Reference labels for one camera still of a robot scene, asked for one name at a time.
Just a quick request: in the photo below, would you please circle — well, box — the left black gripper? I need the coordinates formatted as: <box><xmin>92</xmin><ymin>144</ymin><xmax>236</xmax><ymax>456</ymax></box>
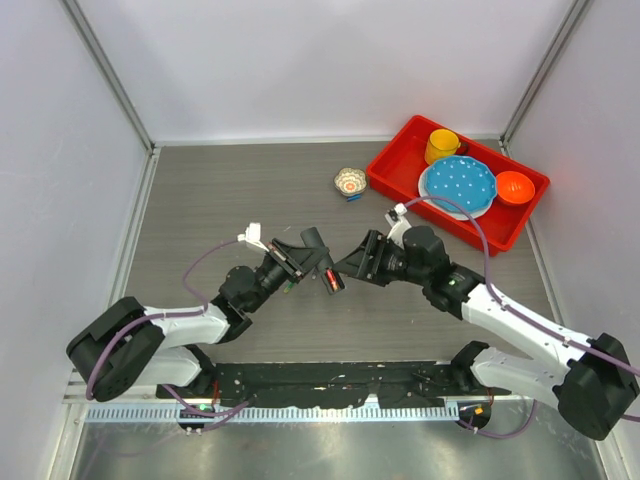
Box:
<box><xmin>247</xmin><ymin>239</ymin><xmax>328</xmax><ymax>313</ymax></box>

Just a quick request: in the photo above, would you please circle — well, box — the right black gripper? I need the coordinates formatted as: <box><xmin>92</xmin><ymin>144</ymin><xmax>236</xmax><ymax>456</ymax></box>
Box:
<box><xmin>333</xmin><ymin>230</ymin><xmax>429</xmax><ymax>288</ymax></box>

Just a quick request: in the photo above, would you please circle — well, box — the black remote control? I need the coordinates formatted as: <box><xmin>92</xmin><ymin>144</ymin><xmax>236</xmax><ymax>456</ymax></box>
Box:
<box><xmin>300</xmin><ymin>227</ymin><xmax>345</xmax><ymax>295</ymax></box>

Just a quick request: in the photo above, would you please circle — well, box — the red battery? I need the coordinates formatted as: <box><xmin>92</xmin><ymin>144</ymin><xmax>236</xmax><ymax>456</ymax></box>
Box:
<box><xmin>325</xmin><ymin>269</ymin><xmax>341</xmax><ymax>292</ymax></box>

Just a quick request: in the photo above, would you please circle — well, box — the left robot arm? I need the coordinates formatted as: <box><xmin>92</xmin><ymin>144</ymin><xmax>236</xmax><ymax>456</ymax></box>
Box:
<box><xmin>66</xmin><ymin>239</ymin><xmax>329</xmax><ymax>402</ymax></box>

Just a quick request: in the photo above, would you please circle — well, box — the small patterned bowl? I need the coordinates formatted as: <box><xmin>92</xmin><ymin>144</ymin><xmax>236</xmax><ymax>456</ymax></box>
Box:
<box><xmin>333</xmin><ymin>167</ymin><xmax>368</xmax><ymax>197</ymax></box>

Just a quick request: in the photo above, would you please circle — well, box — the blue dotted plate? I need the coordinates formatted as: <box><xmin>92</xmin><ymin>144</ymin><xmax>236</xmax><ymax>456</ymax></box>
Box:
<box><xmin>425</xmin><ymin>155</ymin><xmax>497</xmax><ymax>213</ymax></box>

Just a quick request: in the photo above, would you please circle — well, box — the yellow mug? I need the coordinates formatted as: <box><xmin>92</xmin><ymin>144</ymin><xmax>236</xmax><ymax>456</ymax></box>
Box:
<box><xmin>424</xmin><ymin>128</ymin><xmax>469</xmax><ymax>165</ymax></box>

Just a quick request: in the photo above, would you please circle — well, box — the orange bowl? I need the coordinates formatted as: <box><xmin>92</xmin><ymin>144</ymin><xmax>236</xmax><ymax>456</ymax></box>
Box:
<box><xmin>496</xmin><ymin>171</ymin><xmax>536</xmax><ymax>206</ymax></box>

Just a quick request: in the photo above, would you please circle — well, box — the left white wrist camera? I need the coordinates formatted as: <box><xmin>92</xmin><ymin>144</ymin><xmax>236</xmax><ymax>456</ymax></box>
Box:
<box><xmin>237</xmin><ymin>222</ymin><xmax>269</xmax><ymax>253</ymax></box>

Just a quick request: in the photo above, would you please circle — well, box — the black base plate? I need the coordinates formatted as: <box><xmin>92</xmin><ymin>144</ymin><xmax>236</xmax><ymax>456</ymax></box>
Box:
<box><xmin>209</xmin><ymin>360</ymin><xmax>511</xmax><ymax>409</ymax></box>

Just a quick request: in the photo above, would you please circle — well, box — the white cable duct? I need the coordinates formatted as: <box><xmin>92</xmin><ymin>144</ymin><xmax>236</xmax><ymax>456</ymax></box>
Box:
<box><xmin>85</xmin><ymin>401</ymin><xmax>459</xmax><ymax>424</ymax></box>

